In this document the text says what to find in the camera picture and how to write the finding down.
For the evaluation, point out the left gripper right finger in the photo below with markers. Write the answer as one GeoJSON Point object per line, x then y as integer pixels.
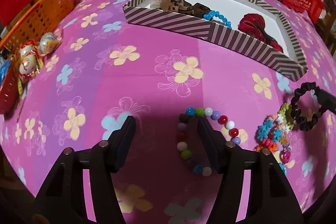
{"type": "Point", "coordinates": [214, 144]}

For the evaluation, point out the pink floral bedspread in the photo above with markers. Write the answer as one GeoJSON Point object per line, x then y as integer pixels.
{"type": "Point", "coordinates": [106, 69]}

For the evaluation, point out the wrapped egg silver foil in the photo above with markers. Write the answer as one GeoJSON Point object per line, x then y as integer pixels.
{"type": "Point", "coordinates": [48, 43]}

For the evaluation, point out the leopard print bow scrunchie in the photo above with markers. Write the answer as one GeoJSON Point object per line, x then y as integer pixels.
{"type": "Point", "coordinates": [181, 6]}

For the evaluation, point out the orange plastic basket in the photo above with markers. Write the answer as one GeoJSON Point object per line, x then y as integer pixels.
{"type": "Point", "coordinates": [34, 21]}

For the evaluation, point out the wrapped egg upper red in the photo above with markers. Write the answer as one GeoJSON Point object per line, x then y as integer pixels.
{"type": "Point", "coordinates": [30, 46]}

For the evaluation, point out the striped hexagonal tray box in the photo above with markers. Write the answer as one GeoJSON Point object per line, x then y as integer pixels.
{"type": "Point", "coordinates": [293, 65]}

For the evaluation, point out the wrapped egg red foil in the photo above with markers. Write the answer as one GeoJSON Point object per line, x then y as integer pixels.
{"type": "Point", "coordinates": [29, 65]}

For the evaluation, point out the black scrunchie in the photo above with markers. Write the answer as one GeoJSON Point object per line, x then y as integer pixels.
{"type": "Point", "coordinates": [299, 110]}

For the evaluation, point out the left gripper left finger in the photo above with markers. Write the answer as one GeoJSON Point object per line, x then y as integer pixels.
{"type": "Point", "coordinates": [120, 142]}

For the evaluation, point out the red shopping bag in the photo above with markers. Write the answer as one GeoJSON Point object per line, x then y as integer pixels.
{"type": "Point", "coordinates": [314, 8]}

